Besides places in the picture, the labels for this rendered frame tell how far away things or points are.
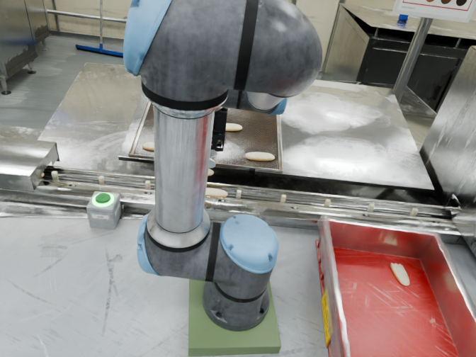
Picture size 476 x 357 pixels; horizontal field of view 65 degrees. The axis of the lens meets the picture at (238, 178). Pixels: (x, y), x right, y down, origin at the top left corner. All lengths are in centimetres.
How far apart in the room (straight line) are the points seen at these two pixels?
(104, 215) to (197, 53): 70
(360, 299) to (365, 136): 68
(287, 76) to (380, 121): 116
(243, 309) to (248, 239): 17
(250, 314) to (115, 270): 37
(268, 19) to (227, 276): 46
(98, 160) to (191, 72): 95
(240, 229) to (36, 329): 49
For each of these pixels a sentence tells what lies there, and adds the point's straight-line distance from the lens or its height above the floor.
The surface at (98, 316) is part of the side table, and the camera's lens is 93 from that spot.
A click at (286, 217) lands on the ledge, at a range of 110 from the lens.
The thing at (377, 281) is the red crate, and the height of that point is 82.
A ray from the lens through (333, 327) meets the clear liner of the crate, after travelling 86.
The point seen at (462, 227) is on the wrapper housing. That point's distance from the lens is 130.
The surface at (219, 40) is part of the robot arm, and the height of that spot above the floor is 146.
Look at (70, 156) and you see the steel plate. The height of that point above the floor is 82.
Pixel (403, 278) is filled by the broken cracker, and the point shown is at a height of 83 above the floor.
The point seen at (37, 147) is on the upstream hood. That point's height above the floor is 92.
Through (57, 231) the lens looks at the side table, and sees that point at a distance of 112.
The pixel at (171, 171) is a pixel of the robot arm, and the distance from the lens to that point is 56.
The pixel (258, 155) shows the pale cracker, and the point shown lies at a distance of 125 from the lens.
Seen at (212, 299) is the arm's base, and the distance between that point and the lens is 82.
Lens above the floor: 159
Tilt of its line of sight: 37 degrees down
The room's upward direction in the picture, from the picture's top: 8 degrees clockwise
